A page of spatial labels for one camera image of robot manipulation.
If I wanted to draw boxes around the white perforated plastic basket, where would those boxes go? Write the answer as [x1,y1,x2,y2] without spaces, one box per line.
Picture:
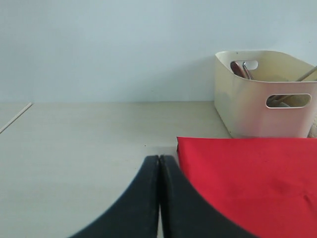
[308,118,317,138]

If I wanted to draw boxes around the brown wooden spoon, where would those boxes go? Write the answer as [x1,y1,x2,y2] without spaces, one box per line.
[230,61,248,79]

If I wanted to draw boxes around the wooden chopstick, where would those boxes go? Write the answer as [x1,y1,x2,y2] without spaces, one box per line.
[296,66,317,82]

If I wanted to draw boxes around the red scalloped table cloth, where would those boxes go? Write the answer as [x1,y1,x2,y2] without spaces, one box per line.
[177,137,317,238]

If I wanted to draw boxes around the steel table knife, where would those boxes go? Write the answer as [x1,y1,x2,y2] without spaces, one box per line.
[242,61,253,80]

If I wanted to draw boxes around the brown wooden plate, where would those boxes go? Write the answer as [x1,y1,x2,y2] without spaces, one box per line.
[285,94,311,107]

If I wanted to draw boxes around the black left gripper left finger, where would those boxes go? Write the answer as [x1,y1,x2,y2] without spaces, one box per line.
[72,156,159,238]

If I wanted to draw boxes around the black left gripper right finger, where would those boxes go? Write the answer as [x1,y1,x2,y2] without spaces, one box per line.
[159,155,254,238]

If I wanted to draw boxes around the cream plastic bin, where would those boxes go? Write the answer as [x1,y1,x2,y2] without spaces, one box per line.
[214,51,317,138]

